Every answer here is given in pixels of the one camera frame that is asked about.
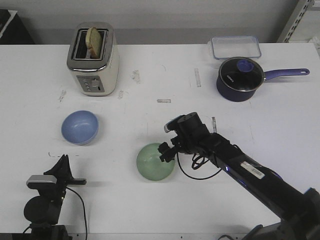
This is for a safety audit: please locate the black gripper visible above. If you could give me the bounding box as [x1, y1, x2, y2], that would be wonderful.
[158, 112, 210, 163]
[37, 154, 87, 203]

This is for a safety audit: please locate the green bowl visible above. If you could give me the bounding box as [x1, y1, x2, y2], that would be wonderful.
[136, 143, 175, 181]

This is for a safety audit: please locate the blue bowl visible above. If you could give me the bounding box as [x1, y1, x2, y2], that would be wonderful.
[61, 110, 99, 145]

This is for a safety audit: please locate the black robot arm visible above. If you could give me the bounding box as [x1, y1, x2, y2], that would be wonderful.
[22, 154, 87, 240]
[158, 112, 320, 240]

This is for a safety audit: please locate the dark blue saucepan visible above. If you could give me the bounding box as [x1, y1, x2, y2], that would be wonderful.
[216, 68, 310, 102]

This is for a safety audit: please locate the glass pot lid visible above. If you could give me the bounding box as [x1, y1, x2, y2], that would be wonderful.
[219, 57, 265, 92]

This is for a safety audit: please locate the cream and steel toaster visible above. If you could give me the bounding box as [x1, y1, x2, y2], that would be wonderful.
[66, 21, 120, 97]

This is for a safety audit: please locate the clear plastic food container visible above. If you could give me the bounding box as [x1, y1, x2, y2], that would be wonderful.
[208, 35, 262, 69]

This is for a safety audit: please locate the toast slice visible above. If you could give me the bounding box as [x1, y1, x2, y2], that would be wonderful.
[85, 27, 103, 59]

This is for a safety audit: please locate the black box in corner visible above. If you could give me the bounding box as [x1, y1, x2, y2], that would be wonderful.
[0, 9, 35, 45]

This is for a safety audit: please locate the white metal shelf upright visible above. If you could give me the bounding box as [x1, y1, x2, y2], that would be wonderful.
[276, 0, 315, 43]

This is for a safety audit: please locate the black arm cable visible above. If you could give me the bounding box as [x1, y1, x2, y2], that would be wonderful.
[176, 151, 222, 180]
[65, 186, 88, 240]

